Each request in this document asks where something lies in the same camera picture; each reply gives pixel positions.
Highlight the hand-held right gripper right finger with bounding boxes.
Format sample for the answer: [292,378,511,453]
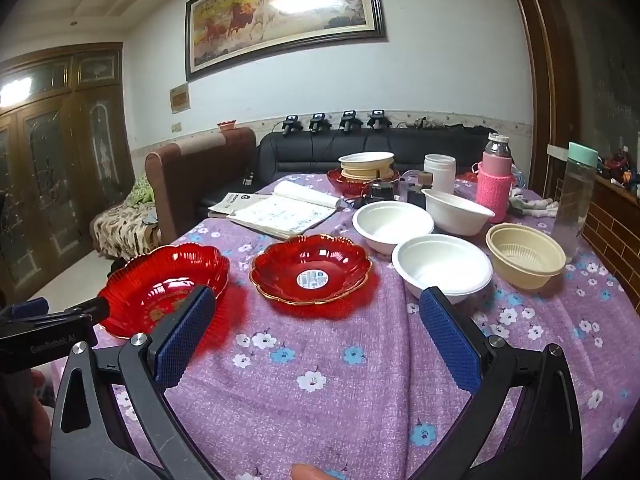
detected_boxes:
[419,286,584,480]

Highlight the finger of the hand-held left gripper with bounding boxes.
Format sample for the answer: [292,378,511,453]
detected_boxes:
[47,295,113,327]

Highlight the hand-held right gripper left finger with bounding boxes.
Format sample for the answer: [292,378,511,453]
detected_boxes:
[49,284,217,480]

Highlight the cream plastic lid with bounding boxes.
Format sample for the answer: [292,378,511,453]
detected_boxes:
[485,223,567,291]

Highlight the person's right hand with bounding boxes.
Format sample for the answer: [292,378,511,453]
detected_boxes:
[291,463,332,480]

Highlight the white paper bowl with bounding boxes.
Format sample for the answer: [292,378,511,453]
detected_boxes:
[421,188,496,236]
[391,234,494,306]
[352,201,436,253]

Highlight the patterned blanket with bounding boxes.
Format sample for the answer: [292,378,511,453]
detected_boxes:
[90,174,164,261]

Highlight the purple floral tablecloth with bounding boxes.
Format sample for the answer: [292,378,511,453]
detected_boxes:
[92,172,640,480]

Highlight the wooden glass-panel doors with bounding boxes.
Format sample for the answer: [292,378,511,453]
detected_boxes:
[0,42,137,307]

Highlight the red scalloped plate with sticker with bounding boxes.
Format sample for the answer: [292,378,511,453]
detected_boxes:
[250,234,373,307]

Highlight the brown armchair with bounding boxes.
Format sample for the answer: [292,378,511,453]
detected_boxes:
[145,127,258,245]

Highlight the open paper notebook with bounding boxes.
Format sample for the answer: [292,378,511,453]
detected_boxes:
[207,180,342,240]

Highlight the white work gloves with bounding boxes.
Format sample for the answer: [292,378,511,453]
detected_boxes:
[509,187,561,219]

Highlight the black cylindrical motor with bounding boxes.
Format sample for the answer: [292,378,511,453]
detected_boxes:
[369,179,397,203]

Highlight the bottle in pink knit sleeve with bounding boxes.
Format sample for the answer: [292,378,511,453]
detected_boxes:
[475,132,514,224]

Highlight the white plastic jar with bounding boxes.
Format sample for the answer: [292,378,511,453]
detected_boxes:
[423,153,457,196]

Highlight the red plate under bowl stack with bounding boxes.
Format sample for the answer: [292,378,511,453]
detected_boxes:
[326,168,402,198]

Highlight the clear bottle with mint lid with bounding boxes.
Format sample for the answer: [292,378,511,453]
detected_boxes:
[551,141,598,264]

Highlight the brick-pattern wooden cabinet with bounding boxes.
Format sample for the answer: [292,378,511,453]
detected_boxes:
[580,167,640,291]

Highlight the white bowl with beige rim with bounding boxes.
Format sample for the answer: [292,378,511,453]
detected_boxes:
[338,151,396,168]

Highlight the black leather sofa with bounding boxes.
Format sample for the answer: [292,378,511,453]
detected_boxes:
[255,124,532,187]

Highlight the framed horse painting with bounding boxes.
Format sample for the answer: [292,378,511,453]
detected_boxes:
[184,0,389,82]

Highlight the orange wall notice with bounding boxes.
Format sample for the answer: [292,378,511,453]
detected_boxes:
[169,82,191,115]

